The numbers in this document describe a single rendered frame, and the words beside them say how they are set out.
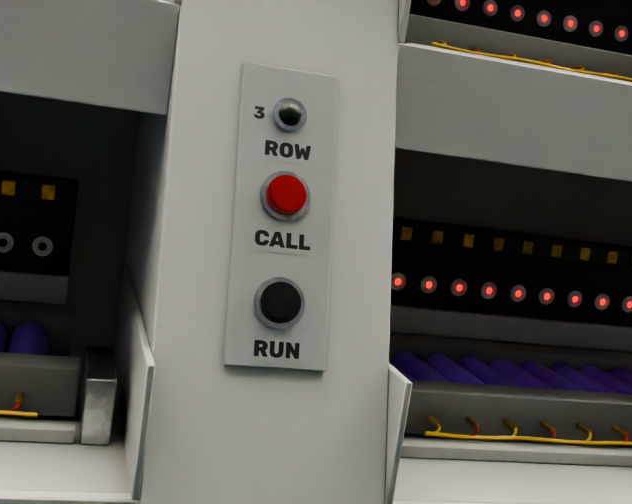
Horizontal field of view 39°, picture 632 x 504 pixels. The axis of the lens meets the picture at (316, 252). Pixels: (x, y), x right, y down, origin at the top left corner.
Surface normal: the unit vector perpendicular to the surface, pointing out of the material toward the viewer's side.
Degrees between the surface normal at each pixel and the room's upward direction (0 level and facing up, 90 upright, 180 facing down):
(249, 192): 90
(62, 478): 21
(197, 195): 90
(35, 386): 111
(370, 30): 90
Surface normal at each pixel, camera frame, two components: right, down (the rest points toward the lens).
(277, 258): 0.29, -0.18
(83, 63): 0.25, 0.17
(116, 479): 0.14, -0.98
